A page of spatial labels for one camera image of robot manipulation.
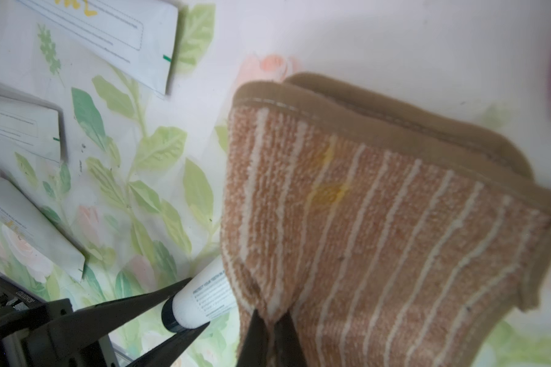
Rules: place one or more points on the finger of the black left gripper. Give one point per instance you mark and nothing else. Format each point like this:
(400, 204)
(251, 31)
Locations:
(169, 351)

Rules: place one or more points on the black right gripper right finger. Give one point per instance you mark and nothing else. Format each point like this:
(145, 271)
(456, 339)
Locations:
(288, 350)

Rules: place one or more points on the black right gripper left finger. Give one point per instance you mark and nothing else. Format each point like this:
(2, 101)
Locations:
(255, 347)

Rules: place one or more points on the white tube dark blue cap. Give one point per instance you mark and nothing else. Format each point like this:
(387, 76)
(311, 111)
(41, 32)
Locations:
(206, 297)

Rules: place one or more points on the brown striped towel cloth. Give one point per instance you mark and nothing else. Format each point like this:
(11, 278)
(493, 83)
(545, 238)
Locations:
(393, 236)

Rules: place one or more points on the white tube purple cap near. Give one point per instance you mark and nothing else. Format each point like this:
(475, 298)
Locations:
(35, 242)

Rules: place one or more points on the white tube black cap centre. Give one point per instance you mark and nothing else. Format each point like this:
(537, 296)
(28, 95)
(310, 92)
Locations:
(32, 127)

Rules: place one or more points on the white tube dark cap left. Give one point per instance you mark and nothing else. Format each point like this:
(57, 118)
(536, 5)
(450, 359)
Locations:
(136, 37)

